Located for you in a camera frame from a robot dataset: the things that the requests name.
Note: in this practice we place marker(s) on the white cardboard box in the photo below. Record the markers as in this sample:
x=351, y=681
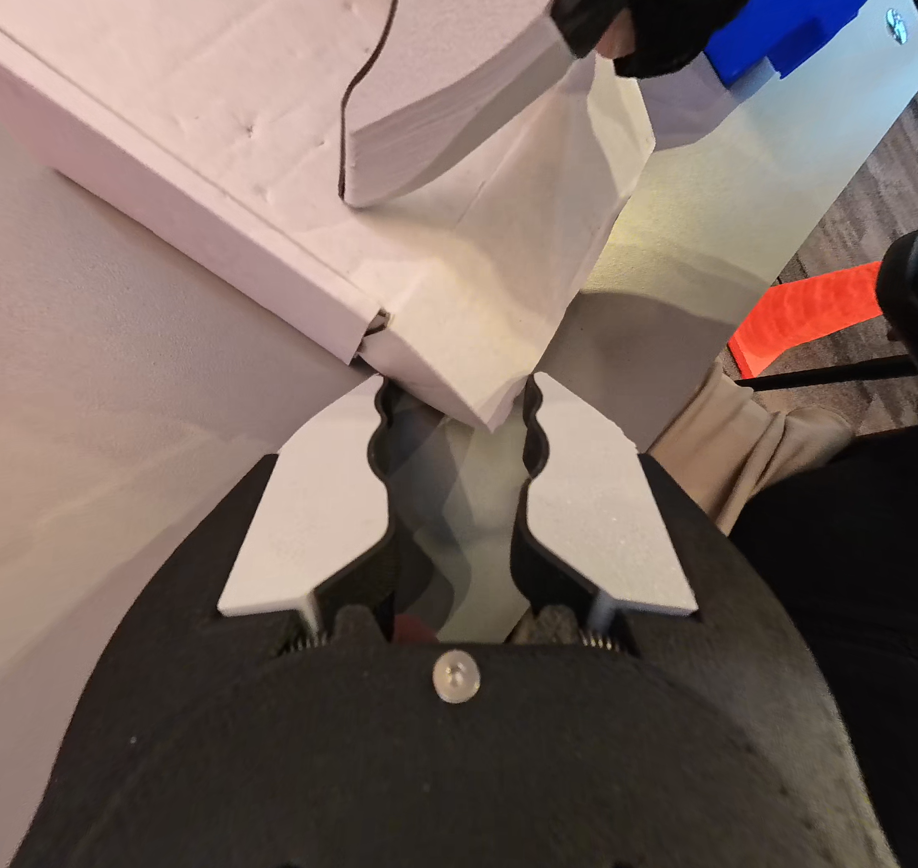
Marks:
x=179, y=79

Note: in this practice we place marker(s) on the blue block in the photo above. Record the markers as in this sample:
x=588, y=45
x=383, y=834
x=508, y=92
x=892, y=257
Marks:
x=803, y=7

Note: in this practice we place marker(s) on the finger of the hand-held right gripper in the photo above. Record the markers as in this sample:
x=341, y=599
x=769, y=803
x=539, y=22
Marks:
x=459, y=58
x=685, y=108

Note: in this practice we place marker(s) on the person's dark clothing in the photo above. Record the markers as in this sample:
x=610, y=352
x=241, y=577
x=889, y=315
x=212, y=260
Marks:
x=846, y=595

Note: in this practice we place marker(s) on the metal table bolt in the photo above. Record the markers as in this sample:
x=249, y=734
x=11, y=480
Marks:
x=895, y=23

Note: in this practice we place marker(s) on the person's right hand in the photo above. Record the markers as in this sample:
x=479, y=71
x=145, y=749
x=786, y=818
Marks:
x=681, y=0

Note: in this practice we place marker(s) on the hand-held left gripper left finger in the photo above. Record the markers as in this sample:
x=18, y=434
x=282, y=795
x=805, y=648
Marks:
x=308, y=517

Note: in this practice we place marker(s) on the orange plastic base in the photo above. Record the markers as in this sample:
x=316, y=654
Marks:
x=803, y=319

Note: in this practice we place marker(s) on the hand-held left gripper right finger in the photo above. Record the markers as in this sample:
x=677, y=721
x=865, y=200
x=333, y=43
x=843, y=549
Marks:
x=602, y=517

